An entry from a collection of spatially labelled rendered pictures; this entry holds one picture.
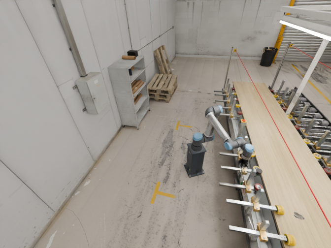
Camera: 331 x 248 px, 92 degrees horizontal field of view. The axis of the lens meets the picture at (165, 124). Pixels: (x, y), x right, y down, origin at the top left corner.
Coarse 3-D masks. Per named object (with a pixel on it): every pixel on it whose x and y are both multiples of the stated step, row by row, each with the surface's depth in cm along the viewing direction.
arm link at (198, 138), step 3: (195, 135) 255; (198, 135) 254; (201, 135) 253; (195, 138) 251; (198, 138) 249; (201, 138) 250; (204, 138) 254; (195, 141) 254; (198, 141) 252; (201, 141) 254; (204, 141) 256; (195, 144) 257; (198, 144) 256
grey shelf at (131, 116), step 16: (112, 64) 332; (128, 64) 328; (144, 64) 387; (112, 80) 335; (128, 80) 325; (144, 80) 416; (128, 96) 351; (144, 96) 434; (128, 112) 379; (144, 112) 442
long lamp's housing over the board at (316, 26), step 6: (282, 18) 198; (288, 18) 185; (294, 18) 174; (300, 18) 170; (294, 24) 170; (300, 24) 159; (306, 24) 151; (312, 24) 144; (318, 24) 137; (324, 24) 135; (330, 24) 134; (312, 30) 141; (318, 30) 134; (324, 30) 128; (330, 30) 123; (330, 36) 121
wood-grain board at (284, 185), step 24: (240, 96) 339; (264, 96) 335; (264, 120) 273; (288, 120) 271; (264, 144) 230; (288, 144) 228; (264, 168) 198; (288, 168) 197; (312, 168) 196; (288, 192) 173; (288, 216) 155; (312, 216) 154; (312, 240) 139
